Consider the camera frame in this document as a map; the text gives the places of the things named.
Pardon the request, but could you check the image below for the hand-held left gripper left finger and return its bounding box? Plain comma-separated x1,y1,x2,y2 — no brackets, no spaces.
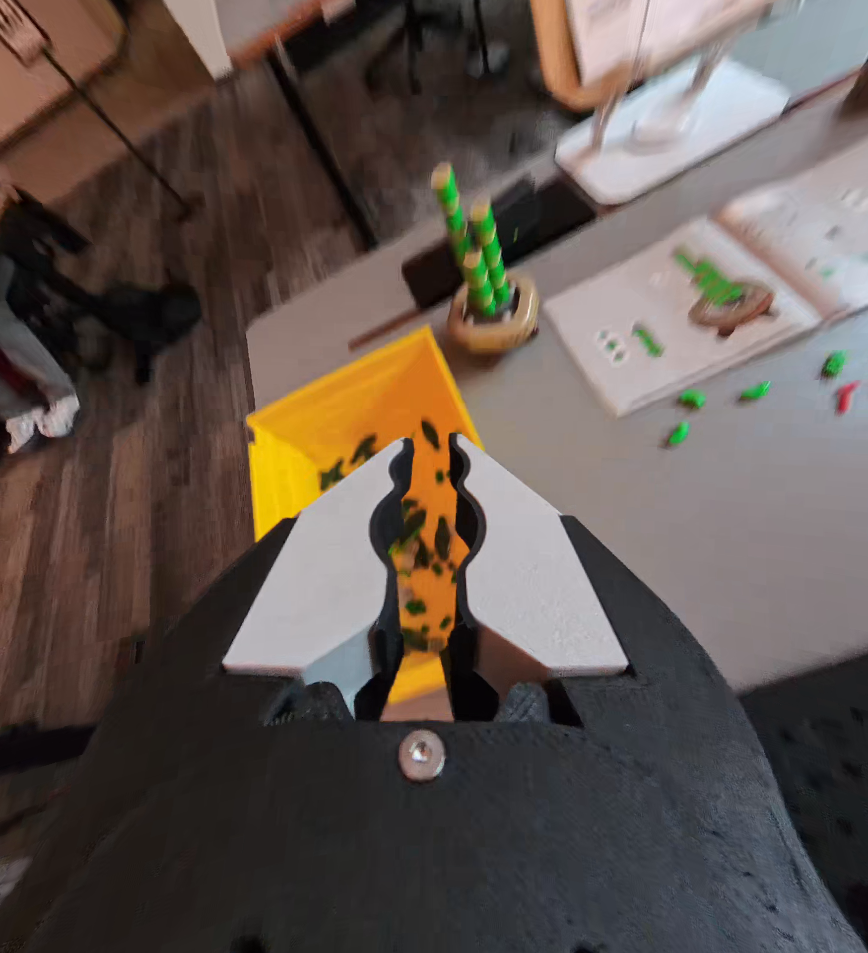
220,438,414,722

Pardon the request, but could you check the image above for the black metal table leg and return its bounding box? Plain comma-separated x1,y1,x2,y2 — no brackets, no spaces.
266,41,380,251

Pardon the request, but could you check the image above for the printed instruction sheet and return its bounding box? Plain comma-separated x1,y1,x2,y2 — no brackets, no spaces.
568,0,777,87

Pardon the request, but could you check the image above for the pile of dark green leaf pieces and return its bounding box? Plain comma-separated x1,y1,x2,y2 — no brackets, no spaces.
319,417,458,653

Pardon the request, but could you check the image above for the white document stand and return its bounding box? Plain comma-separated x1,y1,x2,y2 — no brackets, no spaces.
554,43,793,207

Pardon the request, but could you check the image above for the open instruction booklet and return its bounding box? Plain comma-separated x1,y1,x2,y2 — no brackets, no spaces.
541,130,868,418

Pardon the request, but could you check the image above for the yellow plastic bin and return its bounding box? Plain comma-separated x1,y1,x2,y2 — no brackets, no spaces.
245,325,486,705

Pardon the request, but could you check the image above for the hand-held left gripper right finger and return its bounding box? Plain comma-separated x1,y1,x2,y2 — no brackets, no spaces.
443,432,632,722

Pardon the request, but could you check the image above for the green bamboo brick model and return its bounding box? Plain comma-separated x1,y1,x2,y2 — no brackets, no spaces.
430,161,541,355

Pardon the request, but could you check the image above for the black perforated chair armrest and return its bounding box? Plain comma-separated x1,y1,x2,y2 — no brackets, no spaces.
737,639,868,953

